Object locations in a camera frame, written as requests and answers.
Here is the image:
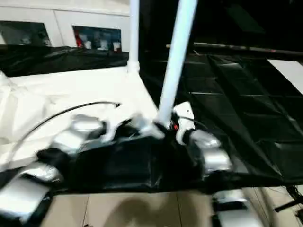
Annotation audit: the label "white plastic table leg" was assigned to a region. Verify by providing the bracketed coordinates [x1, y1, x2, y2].
[0, 70, 12, 87]
[126, 0, 141, 73]
[155, 0, 199, 126]

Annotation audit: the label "white plastic table top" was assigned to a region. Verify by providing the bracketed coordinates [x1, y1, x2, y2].
[0, 65, 166, 172]

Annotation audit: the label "black mat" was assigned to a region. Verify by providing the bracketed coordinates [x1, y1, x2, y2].
[0, 44, 303, 194]

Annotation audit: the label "black backdrop cloth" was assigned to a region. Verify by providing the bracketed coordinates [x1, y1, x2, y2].
[138, 0, 303, 55]

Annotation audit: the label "white paper sheet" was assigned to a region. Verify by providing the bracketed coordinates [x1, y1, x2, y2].
[267, 59, 303, 94]

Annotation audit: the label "white cabinet with glass doors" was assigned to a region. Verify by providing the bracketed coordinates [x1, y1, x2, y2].
[0, 0, 131, 52]

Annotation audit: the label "black tripod stand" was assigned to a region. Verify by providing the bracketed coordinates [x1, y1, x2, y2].
[274, 199, 303, 213]

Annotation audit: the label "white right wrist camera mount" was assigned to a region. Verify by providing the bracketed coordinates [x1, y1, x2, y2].
[174, 101, 196, 145]

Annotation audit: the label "black floor cables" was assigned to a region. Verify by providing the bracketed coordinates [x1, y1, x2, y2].
[285, 185, 303, 201]

